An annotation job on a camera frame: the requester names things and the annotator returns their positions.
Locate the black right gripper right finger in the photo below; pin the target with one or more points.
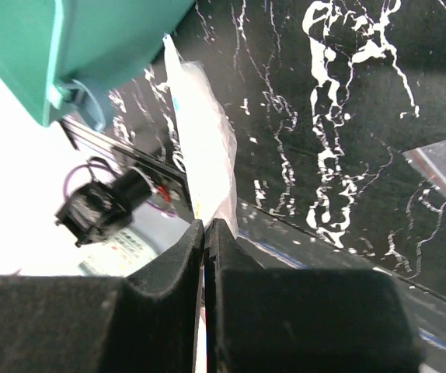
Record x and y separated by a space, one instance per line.
301 320

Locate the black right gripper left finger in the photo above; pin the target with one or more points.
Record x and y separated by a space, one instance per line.
146 322

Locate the white blue cotton packet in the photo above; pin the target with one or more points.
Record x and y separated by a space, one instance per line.
207 140

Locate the green plastic medicine box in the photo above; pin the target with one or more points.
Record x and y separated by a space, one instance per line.
59 57

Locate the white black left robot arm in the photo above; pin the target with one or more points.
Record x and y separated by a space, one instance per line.
105 205

